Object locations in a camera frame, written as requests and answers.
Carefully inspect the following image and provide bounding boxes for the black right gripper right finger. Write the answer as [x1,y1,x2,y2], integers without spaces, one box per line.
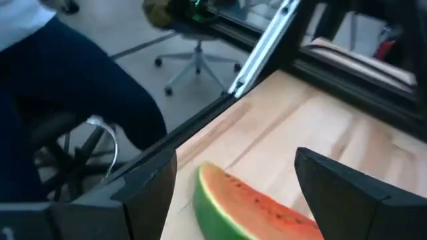
[294,146,427,240]

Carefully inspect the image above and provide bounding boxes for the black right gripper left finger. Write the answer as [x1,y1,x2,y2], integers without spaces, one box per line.
[0,149,178,240]

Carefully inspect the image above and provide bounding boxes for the watermelon slice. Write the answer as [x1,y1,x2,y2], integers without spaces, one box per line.
[193,161,325,240]

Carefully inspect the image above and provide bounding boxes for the black office chair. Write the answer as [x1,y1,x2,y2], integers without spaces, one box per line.
[29,111,117,203]

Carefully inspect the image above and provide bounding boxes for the wooden top table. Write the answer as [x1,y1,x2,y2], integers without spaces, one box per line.
[300,35,418,94]

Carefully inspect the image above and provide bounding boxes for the person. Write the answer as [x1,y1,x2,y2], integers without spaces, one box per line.
[0,0,167,203]

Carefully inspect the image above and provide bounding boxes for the white base office chair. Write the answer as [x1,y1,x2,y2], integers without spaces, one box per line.
[111,19,243,97]

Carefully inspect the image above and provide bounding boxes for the silver aluminium strut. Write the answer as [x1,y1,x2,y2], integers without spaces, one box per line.
[228,0,301,98]

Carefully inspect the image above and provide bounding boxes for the olive green bag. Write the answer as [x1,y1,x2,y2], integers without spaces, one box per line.
[143,0,177,29]

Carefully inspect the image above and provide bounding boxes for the white cable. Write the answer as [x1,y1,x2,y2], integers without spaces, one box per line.
[85,115,119,177]

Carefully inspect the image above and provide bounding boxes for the black aluminium table frame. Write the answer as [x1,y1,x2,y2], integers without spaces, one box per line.
[71,0,427,204]

